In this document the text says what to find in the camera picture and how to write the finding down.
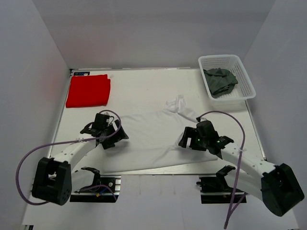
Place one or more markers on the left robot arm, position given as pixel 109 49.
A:
pixel 56 178

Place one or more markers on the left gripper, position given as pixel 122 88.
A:
pixel 121 135

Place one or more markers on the white t shirt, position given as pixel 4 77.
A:
pixel 153 140

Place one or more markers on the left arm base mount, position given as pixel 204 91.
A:
pixel 90 186

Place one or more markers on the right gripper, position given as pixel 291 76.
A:
pixel 191 132

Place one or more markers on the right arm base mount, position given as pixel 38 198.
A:
pixel 214 188

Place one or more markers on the dark grey t shirt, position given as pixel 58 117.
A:
pixel 220 81

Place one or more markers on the blue label sticker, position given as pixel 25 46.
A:
pixel 83 73

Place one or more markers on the folded red t shirt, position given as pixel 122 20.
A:
pixel 88 91

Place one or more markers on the white plastic basket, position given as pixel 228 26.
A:
pixel 242 91

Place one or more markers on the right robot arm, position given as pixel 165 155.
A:
pixel 275 185

